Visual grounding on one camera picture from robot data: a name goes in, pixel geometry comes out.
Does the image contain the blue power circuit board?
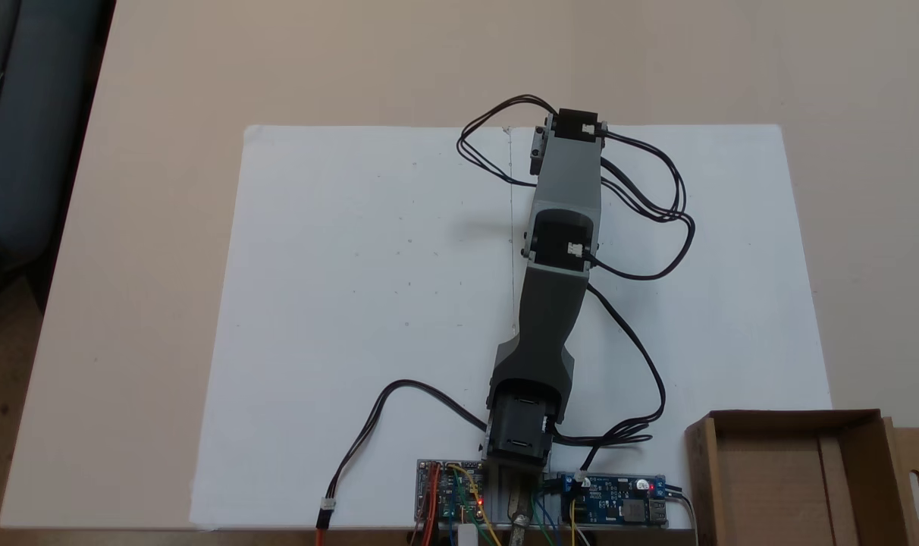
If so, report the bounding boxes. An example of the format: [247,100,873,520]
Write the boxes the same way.
[554,472,669,528]

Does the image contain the yellow jumper wire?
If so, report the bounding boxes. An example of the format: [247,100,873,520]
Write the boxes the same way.
[448,464,500,546]

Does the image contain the black gripper motor wire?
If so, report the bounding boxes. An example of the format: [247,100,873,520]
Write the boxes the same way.
[456,94,559,187]

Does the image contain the grey blue chair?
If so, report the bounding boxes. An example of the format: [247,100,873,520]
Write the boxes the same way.
[0,0,117,304]

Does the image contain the motor controller circuit board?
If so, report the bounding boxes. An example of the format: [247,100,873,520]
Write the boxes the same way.
[416,459,489,526]

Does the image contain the black elbow motor wire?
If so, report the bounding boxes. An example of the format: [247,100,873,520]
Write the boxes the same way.
[554,284,667,475]

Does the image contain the orange red jumper wires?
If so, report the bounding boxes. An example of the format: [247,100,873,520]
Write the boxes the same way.
[410,463,441,546]

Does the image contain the white paper sheet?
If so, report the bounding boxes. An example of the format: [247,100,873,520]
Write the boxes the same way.
[510,124,833,532]
[189,125,515,532]

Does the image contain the brown cardboard box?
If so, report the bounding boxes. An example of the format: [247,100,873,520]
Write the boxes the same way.
[685,409,919,546]

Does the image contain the black wrist motor wire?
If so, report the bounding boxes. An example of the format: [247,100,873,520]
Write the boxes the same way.
[585,129,695,281]

